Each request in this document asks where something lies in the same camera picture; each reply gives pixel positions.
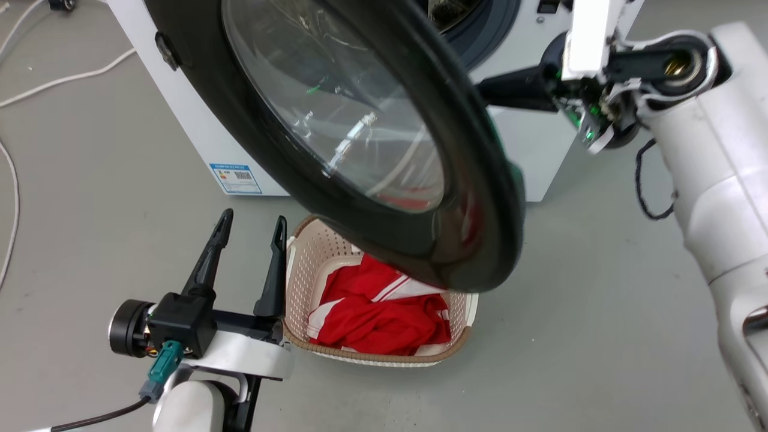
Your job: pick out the grey rubber drum gasket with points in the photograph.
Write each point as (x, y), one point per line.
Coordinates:
(487, 36)

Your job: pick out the blue white energy label sticker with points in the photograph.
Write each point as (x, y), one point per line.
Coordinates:
(235, 179)

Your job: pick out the small black floor object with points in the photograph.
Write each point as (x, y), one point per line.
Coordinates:
(62, 3)

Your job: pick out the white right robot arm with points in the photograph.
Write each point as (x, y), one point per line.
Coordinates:
(714, 180)

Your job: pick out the red white garment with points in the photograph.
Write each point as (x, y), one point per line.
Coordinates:
(372, 324)

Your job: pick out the white front-load washing machine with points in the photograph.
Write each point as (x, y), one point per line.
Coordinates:
(528, 150)

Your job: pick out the black round glass washer door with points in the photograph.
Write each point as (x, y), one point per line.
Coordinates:
(198, 120)

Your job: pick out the beige perforated laundry basket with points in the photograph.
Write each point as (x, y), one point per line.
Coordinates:
(312, 252)

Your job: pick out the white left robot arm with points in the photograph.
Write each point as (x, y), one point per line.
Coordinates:
(189, 408)

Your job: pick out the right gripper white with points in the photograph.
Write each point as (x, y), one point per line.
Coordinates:
(591, 36)

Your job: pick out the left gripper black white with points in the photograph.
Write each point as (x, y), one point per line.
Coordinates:
(180, 321)

